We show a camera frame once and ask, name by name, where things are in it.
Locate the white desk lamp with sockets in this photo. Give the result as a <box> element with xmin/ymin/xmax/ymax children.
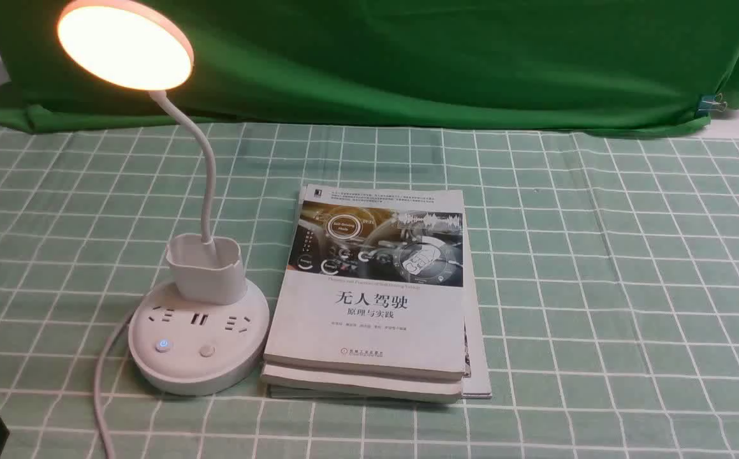
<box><xmin>57</xmin><ymin>1</ymin><xmax>270</xmax><ymax>396</ymax></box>

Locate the top white textbook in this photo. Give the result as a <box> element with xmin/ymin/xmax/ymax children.
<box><xmin>264</xmin><ymin>185</ymin><xmax>465</xmax><ymax>380</ymax></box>

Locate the middle white book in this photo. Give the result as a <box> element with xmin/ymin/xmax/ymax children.
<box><xmin>261</xmin><ymin>364</ymin><xmax>464</xmax><ymax>404</ymax></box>

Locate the bottom thin white book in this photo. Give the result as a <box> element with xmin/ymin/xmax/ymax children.
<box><xmin>268</xmin><ymin>317</ymin><xmax>493</xmax><ymax>400</ymax></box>

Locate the green backdrop cloth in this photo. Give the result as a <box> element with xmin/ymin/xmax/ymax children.
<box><xmin>0</xmin><ymin>1</ymin><xmax>739</xmax><ymax>138</ymax></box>

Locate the blue binder clip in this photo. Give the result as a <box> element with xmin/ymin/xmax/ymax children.
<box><xmin>696</xmin><ymin>93</ymin><xmax>728</xmax><ymax>117</ymax></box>

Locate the white lamp power cable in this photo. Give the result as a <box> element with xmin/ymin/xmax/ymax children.
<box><xmin>93</xmin><ymin>310</ymin><xmax>135</xmax><ymax>459</ymax></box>

